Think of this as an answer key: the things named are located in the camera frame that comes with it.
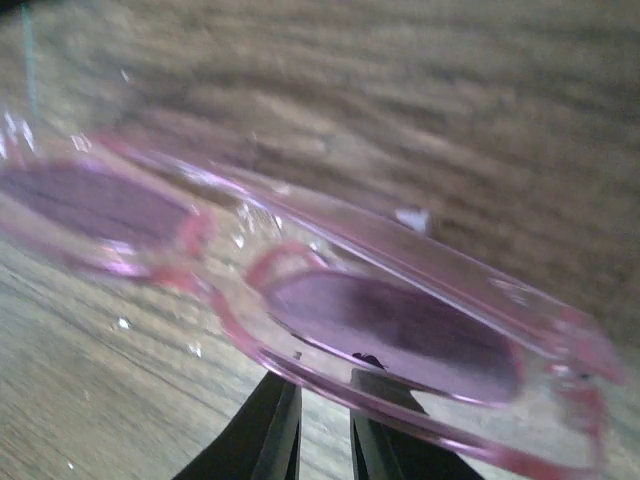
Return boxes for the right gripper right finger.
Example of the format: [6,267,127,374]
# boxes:
[348,367,486,480]

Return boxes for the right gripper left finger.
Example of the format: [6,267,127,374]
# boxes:
[174,372,302,480]

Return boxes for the pink clear-frame glasses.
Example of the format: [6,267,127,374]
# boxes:
[1,112,624,479]

